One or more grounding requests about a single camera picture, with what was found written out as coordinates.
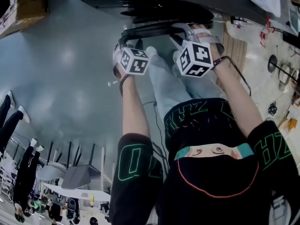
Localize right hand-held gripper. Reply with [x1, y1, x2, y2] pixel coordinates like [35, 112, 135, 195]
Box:
[170, 23, 225, 78]

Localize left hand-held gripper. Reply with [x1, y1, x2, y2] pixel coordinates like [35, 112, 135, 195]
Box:
[112, 43, 150, 80]

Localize person's left forearm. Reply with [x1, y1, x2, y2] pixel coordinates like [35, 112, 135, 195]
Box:
[120, 74, 151, 138]

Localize person's right forearm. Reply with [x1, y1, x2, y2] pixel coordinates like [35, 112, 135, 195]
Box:
[210, 57, 263, 138]

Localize cardboard box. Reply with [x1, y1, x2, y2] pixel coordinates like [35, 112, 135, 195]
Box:
[0, 0, 50, 39]

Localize person's left white shoe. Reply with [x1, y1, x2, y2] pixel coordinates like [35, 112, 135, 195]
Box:
[145, 45, 158, 56]

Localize wooden slatted pallet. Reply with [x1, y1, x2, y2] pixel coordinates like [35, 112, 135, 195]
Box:
[217, 21, 248, 85]

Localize light blue jeans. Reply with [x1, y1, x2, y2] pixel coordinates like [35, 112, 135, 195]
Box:
[146, 52, 228, 118]

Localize black fan base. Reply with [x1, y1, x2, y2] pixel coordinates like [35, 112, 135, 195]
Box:
[268, 54, 300, 85]

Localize dark blue chair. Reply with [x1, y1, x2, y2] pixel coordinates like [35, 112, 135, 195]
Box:
[60, 164, 92, 190]

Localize black printed shirt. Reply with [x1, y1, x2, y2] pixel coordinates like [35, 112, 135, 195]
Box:
[109, 97, 300, 225]

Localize grey chair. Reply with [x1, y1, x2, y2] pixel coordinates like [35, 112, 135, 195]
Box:
[36, 160, 68, 182]

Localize white table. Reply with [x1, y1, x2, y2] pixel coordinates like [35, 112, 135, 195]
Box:
[43, 182, 111, 203]

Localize grey waist bag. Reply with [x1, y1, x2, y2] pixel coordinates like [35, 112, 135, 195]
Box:
[269, 194, 294, 225]

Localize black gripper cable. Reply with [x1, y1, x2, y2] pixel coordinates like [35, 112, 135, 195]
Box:
[212, 55, 252, 98]

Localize black floor cable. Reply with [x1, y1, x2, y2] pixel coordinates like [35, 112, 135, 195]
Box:
[142, 100, 170, 174]

